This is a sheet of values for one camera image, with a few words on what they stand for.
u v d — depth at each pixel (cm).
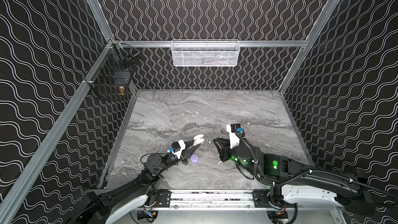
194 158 87
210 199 75
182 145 59
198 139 68
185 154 64
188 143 67
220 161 58
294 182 45
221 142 60
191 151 65
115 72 100
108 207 45
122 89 83
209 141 69
